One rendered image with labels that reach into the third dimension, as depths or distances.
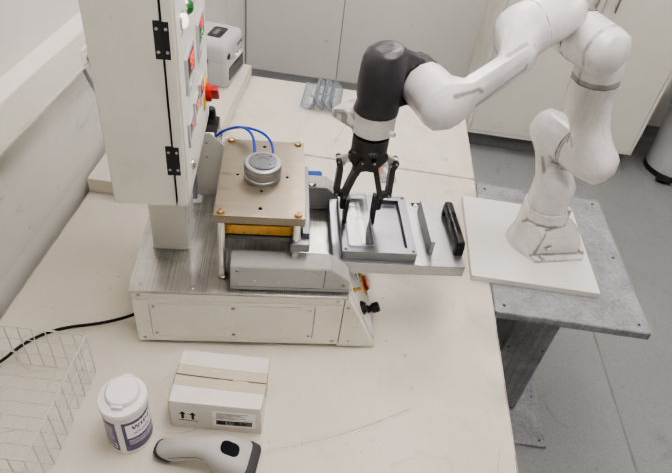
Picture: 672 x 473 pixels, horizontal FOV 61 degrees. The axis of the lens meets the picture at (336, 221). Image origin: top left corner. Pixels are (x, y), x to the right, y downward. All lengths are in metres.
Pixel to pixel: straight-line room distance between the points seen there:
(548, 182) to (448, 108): 0.61
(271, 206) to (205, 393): 0.39
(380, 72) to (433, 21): 2.64
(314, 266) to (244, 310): 0.19
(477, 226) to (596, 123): 0.47
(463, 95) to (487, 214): 0.79
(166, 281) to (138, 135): 0.37
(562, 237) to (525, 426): 0.85
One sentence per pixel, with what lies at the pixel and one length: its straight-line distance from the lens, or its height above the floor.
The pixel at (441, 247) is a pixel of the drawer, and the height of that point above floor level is 0.97.
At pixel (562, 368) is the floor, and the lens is 2.55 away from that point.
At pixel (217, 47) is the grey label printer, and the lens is 2.15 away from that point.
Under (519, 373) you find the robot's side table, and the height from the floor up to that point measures 0.23.
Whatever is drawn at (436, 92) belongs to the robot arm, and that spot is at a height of 1.37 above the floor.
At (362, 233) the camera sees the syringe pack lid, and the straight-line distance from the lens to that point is 1.27.
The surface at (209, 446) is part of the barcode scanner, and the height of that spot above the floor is 0.83.
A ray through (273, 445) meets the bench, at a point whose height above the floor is 0.75.
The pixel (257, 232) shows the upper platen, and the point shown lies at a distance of 1.20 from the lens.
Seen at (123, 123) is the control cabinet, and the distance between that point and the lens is 1.01.
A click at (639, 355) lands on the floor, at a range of 2.77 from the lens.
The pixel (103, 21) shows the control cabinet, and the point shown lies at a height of 1.49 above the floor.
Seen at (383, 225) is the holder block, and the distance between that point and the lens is 1.32.
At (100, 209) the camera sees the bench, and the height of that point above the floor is 0.75.
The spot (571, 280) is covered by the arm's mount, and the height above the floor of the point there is 0.77.
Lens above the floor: 1.84
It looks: 40 degrees down
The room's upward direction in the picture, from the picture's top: 8 degrees clockwise
